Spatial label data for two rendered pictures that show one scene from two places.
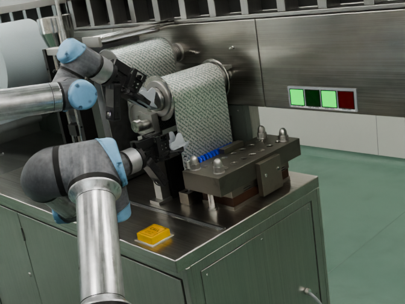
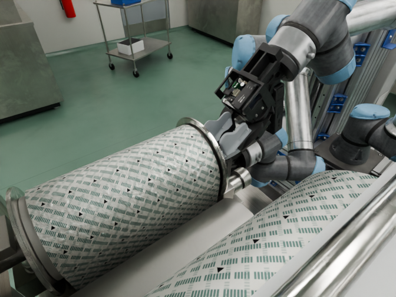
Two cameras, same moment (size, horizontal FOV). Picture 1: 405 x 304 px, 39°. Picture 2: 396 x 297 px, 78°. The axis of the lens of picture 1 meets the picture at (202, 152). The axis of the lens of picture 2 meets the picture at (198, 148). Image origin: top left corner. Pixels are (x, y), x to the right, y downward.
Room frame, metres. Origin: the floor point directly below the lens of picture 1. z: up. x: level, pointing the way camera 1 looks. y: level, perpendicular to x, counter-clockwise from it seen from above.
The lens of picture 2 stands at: (2.09, 0.14, 1.54)
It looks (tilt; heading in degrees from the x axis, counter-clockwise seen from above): 41 degrees down; 185
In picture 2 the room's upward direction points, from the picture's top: straight up
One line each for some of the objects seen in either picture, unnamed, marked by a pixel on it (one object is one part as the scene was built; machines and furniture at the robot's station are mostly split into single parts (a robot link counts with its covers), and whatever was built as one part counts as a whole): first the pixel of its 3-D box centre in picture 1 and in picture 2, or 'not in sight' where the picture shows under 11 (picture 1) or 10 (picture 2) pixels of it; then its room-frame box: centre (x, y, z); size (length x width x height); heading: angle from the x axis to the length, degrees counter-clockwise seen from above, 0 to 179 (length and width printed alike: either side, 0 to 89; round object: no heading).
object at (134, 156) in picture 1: (129, 160); (246, 153); (1.61, 0.22, 1.11); 0.08 x 0.05 x 0.08; 42
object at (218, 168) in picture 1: (217, 165); not in sight; (1.61, -0.04, 1.05); 0.04 x 0.04 x 0.04
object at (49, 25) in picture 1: (55, 23); not in sight; (2.39, 0.51, 1.50); 0.14 x 0.14 x 0.06
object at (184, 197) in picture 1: (214, 183); not in sight; (1.82, -0.02, 0.92); 0.28 x 0.04 x 0.04; 132
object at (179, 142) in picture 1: (179, 141); not in sight; (1.72, 0.06, 1.12); 0.09 x 0.03 x 0.06; 131
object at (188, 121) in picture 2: (158, 98); (198, 157); (1.78, 0.11, 1.25); 0.15 x 0.01 x 0.15; 42
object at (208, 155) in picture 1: (213, 155); not in sight; (1.80, -0.03, 1.03); 0.21 x 0.04 x 0.03; 132
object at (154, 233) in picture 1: (153, 234); not in sight; (1.51, 0.18, 0.91); 0.07 x 0.07 x 0.02; 42
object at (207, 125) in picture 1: (205, 129); not in sight; (1.82, -0.02, 1.11); 0.23 x 0.01 x 0.18; 132
